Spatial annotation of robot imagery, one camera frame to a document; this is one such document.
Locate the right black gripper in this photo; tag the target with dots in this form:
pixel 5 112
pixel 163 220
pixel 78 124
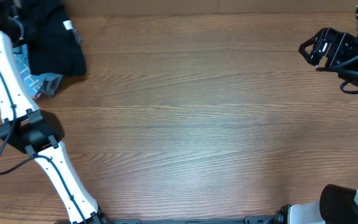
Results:
pixel 336 45

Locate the black t-shirt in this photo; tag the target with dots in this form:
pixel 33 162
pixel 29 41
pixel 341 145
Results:
pixel 47 20

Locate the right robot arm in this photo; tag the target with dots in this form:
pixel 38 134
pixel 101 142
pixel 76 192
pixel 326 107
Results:
pixel 336 204

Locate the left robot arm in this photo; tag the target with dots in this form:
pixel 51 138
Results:
pixel 35 132

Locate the grey folded garment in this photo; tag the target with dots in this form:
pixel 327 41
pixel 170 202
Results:
pixel 64 59

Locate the light blue printed t-shirt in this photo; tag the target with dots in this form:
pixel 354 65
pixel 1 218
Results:
pixel 35 84

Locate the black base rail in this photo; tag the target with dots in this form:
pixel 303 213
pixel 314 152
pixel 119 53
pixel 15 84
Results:
pixel 191 221

